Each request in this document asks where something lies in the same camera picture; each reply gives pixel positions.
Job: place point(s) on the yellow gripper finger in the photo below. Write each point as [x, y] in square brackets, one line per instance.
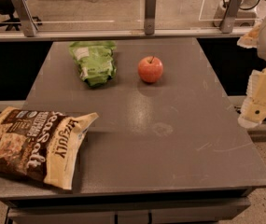
[250, 39]
[253, 109]

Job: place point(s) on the brown sea salt chip bag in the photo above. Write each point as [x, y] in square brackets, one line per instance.
[41, 145]

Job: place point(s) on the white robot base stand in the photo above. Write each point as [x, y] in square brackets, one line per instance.
[246, 10]

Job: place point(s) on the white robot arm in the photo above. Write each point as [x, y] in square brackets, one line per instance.
[261, 48]

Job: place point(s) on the green chip bag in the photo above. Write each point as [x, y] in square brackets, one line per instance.
[94, 60]

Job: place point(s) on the red apple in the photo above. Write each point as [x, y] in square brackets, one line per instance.
[150, 69]

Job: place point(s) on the grey table drawer front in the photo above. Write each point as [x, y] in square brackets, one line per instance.
[208, 211]

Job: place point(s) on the right metal rail bracket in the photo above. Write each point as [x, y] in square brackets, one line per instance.
[227, 24]

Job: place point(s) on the metal rail bracket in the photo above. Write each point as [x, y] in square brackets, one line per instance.
[27, 23]
[227, 24]
[149, 21]

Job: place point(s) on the middle metal rail bracket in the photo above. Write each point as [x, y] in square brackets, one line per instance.
[149, 21]

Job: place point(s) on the left metal rail bracket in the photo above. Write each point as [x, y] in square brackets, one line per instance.
[27, 23]

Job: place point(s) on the metal guard rail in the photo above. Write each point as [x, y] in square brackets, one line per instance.
[117, 35]

